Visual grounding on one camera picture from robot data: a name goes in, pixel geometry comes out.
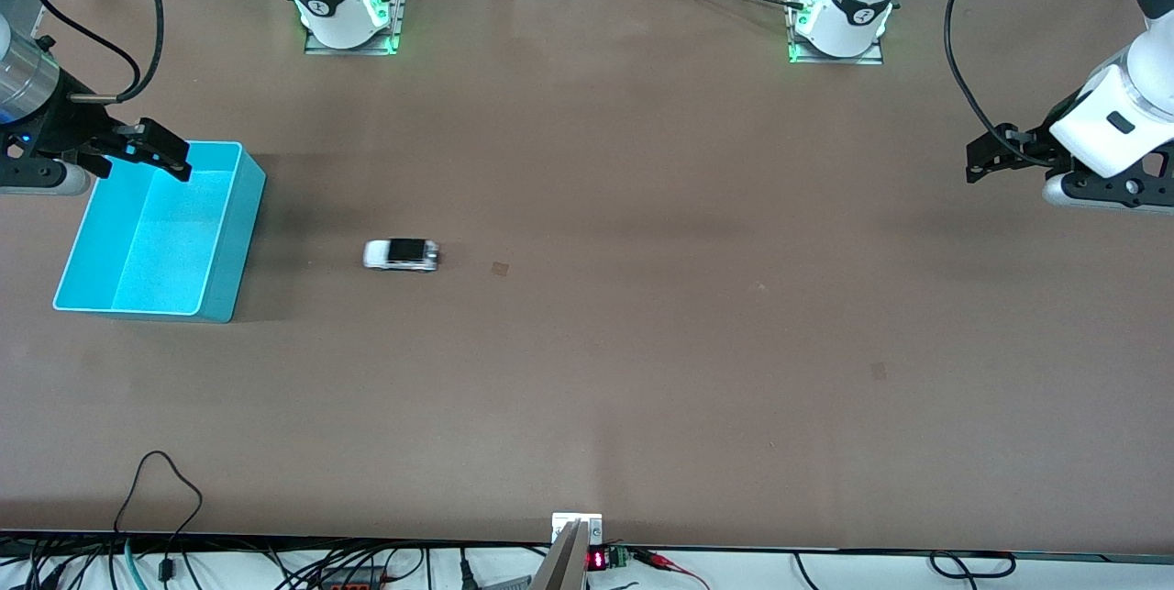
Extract black coiled cable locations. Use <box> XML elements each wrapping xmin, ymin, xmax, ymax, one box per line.
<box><xmin>927</xmin><ymin>551</ymin><xmax>1018</xmax><ymax>581</ymax></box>

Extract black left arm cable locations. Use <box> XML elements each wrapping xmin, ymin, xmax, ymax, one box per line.
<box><xmin>944</xmin><ymin>0</ymin><xmax>1010</xmax><ymax>139</ymax></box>

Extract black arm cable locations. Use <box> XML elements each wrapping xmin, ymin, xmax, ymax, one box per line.
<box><xmin>944</xmin><ymin>0</ymin><xmax>1010</xmax><ymax>139</ymax></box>
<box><xmin>28</xmin><ymin>0</ymin><xmax>167</xmax><ymax>105</ymax></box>

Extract white toy car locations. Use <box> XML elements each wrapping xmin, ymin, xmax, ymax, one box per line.
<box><xmin>361</xmin><ymin>237</ymin><xmax>442</xmax><ymax>274</ymax></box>

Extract grey aluminium bar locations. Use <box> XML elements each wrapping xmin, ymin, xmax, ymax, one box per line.
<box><xmin>529</xmin><ymin>520</ymin><xmax>590</xmax><ymax>590</ymax></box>

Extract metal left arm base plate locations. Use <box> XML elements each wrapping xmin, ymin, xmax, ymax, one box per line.
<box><xmin>785</xmin><ymin>0</ymin><xmax>887</xmax><ymax>66</ymax></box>

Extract red clip lead wires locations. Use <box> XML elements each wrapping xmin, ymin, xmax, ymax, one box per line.
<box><xmin>630</xmin><ymin>549</ymin><xmax>713</xmax><ymax>590</ymax></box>

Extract white metal bracket plate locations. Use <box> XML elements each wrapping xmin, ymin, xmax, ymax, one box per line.
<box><xmin>551</xmin><ymin>512</ymin><xmax>604</xmax><ymax>546</ymax></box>

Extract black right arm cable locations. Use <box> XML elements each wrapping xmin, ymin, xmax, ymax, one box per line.
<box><xmin>28</xmin><ymin>0</ymin><xmax>167</xmax><ymax>105</ymax></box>

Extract black looped cable with plug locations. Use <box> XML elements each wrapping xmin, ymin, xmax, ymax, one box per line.
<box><xmin>112</xmin><ymin>450</ymin><xmax>205</xmax><ymax>584</ymax></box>

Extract teal plastic bin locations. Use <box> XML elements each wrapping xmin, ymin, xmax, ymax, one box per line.
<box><xmin>52</xmin><ymin>140</ymin><xmax>268</xmax><ymax>325</ymax></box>

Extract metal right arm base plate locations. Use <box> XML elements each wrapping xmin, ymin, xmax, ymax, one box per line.
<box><xmin>304</xmin><ymin>0</ymin><xmax>410</xmax><ymax>57</ymax></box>

